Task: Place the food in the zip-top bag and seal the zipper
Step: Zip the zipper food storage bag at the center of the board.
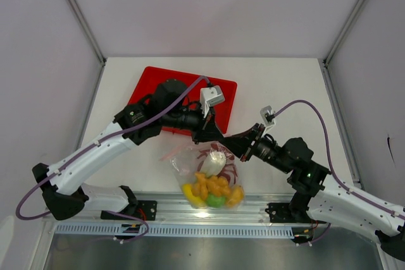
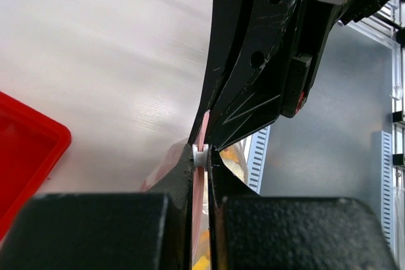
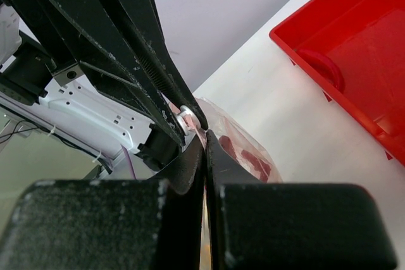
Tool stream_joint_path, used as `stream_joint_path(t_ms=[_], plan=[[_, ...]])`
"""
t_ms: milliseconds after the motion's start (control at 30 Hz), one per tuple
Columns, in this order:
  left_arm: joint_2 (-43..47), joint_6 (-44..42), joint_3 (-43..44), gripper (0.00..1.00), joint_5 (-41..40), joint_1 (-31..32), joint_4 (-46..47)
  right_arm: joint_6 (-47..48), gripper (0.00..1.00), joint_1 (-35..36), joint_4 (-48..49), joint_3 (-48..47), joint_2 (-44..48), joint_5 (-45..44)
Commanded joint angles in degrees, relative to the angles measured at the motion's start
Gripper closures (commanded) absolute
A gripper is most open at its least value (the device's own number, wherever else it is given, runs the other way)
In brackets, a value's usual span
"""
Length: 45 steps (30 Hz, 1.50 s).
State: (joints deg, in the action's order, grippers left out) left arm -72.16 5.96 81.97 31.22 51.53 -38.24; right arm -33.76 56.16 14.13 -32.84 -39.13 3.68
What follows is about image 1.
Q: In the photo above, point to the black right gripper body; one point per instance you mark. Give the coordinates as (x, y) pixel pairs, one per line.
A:
(262, 147)

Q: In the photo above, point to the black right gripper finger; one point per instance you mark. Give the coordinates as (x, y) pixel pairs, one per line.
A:
(239, 144)
(250, 133)

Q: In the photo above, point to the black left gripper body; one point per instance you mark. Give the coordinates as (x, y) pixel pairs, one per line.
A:
(198, 135)

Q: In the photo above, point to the green white leek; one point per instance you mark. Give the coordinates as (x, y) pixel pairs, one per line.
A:
(213, 164)

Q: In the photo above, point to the clear zip top bag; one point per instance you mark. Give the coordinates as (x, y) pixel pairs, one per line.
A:
(187, 159)

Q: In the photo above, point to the yellow ginger root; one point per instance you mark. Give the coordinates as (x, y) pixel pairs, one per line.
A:
(215, 185)

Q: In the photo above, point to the green custard apple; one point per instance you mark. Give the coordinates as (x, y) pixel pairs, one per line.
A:
(214, 201)

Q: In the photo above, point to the yellow lemon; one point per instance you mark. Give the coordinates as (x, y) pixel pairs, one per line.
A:
(195, 201)

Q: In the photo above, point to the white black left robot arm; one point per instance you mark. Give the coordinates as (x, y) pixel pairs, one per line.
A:
(63, 184)

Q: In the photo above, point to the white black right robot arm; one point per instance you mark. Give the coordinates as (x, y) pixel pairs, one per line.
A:
(320, 194)

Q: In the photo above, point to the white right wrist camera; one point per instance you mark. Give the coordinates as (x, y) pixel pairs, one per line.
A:
(268, 116)

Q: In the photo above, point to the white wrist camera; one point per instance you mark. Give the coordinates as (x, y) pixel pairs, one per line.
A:
(210, 97)
(268, 116)

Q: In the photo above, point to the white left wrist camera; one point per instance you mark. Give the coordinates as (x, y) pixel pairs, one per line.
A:
(210, 97)

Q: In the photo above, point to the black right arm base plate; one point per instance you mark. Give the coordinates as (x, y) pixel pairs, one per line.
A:
(279, 212)

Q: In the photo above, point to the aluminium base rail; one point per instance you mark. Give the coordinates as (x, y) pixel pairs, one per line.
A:
(121, 201)

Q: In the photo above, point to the white slotted cable duct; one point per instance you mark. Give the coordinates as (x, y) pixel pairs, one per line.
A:
(181, 230)

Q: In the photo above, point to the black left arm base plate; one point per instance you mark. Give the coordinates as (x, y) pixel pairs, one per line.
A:
(145, 210)

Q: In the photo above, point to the right aluminium frame post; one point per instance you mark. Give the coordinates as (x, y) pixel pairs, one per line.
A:
(344, 31)

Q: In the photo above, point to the aluminium frame post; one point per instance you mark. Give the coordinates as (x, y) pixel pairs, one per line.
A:
(344, 31)
(86, 30)

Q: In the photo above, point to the left aluminium frame post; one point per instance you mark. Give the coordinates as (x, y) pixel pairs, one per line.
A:
(86, 30)

